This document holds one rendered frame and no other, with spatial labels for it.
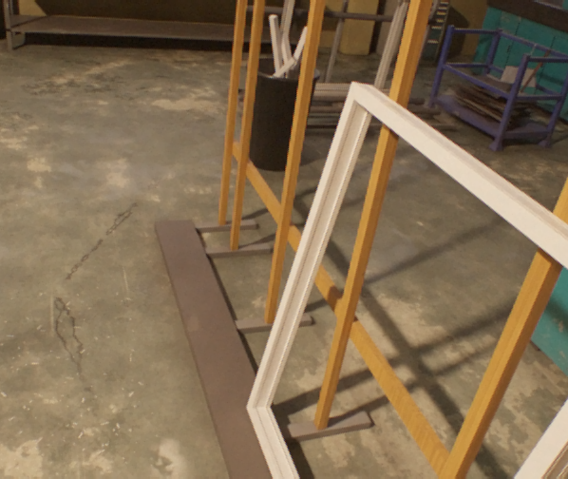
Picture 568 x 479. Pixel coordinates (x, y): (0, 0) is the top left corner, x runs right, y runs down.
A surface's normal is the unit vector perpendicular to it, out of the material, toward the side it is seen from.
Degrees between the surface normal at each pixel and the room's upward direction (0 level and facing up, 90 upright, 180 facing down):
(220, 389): 0
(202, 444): 0
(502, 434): 0
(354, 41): 90
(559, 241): 82
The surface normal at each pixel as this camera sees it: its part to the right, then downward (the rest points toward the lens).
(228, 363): 0.12, -0.85
